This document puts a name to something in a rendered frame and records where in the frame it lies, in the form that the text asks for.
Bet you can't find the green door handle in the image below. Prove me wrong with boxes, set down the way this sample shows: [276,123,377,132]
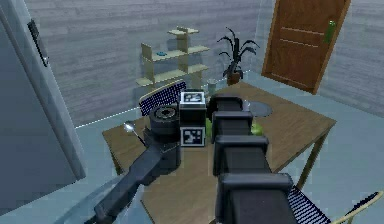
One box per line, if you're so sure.
[323,20,337,45]

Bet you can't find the green lettuce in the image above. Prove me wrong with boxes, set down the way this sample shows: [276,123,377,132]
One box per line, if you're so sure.
[205,117,265,138]

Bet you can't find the beige wooden shelf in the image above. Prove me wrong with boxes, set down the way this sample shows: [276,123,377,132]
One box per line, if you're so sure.
[135,26,211,89]

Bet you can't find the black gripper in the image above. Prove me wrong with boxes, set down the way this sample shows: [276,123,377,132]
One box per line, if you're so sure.
[84,103,183,224]

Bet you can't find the pale grey-green cup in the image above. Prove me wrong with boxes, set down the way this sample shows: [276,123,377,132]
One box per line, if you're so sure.
[206,78,218,98]

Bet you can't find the brown wooden room door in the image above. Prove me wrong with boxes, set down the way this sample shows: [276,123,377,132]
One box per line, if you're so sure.
[261,0,352,96]

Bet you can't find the black fridge handle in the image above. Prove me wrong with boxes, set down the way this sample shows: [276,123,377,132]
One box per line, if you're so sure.
[27,19,50,68]

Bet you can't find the brown wooden dining table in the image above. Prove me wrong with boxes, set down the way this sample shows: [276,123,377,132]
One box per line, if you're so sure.
[101,81,337,224]

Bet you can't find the blue mesh back chair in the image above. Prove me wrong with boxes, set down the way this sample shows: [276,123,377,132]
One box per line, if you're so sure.
[286,185,384,224]
[138,79,188,117]

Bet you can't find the dark potted house plant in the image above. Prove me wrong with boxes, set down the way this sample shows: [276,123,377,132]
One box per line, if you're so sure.
[216,27,261,86]

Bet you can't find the grey round plate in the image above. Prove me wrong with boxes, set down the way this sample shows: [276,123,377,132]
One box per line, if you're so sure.
[248,101,274,119]

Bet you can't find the silver spoon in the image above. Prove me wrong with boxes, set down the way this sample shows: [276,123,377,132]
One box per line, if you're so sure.
[123,121,148,147]

